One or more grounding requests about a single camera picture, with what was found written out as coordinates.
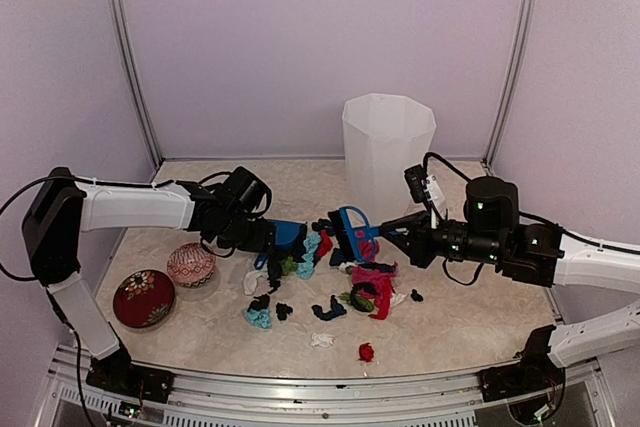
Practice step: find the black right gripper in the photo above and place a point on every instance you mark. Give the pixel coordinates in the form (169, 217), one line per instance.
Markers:
(417, 245)

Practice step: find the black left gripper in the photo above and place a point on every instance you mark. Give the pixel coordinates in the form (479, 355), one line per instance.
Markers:
(263, 240)

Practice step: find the blue hand brush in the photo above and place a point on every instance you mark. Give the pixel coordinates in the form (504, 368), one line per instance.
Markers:
(357, 238)

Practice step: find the blue dustpan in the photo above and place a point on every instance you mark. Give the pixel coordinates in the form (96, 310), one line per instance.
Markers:
(278, 240)

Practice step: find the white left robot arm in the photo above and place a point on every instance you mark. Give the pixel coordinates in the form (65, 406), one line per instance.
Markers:
(67, 206)

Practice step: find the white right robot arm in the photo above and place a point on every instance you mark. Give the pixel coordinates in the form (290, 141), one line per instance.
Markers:
(542, 254)

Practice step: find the red white patterned bowl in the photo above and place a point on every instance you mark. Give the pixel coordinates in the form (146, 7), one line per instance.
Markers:
(190, 265)

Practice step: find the green black paper scrap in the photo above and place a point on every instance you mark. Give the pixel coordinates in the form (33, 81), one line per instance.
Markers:
(356, 300)

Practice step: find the red paper scrap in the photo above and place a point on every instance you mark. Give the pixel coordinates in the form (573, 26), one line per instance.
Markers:
(325, 246)

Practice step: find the cyan paper scrap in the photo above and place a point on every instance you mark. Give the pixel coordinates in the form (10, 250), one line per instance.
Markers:
(259, 318)

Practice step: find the small black paper scrap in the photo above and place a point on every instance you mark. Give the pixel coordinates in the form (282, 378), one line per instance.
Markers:
(283, 311)

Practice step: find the white translucent plastic bin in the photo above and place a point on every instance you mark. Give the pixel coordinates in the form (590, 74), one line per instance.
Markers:
(383, 135)

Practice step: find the navy curled paper scrap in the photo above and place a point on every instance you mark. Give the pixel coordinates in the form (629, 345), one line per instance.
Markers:
(336, 310)

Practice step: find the dark red floral bowl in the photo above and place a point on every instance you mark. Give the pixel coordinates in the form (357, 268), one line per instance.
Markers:
(144, 299)

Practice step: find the small red paper ball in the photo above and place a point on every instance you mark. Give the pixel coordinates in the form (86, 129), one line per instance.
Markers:
(366, 352)

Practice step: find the white crumpled paper scrap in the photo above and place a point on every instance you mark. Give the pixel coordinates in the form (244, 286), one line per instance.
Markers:
(322, 340)

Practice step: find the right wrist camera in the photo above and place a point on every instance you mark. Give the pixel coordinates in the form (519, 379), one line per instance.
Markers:
(425, 190)

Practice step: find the aluminium corner post right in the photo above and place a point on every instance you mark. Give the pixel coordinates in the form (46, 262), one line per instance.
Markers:
(509, 88)

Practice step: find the aluminium corner post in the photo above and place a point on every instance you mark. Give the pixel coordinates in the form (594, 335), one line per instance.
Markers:
(509, 88)
(132, 78)

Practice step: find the aluminium corner post left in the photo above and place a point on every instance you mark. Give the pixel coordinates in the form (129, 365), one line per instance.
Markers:
(132, 78)

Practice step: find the aluminium front rail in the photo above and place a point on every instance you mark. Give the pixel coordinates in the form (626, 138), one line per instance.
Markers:
(208, 399)

